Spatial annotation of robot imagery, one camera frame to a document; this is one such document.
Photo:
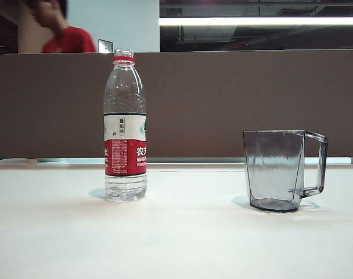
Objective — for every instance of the clear water bottle red label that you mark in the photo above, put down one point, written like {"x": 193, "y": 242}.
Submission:
{"x": 124, "y": 157}

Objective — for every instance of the white ceiling light strip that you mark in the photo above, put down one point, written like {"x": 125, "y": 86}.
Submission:
{"x": 252, "y": 21}

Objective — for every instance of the person in red shirt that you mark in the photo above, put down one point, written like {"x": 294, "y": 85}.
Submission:
{"x": 69, "y": 40}

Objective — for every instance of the aluminium partition base rail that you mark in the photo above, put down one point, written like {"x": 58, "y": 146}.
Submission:
{"x": 188, "y": 160}

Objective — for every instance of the small grey wall plate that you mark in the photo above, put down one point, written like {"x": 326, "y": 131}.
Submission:
{"x": 104, "y": 46}

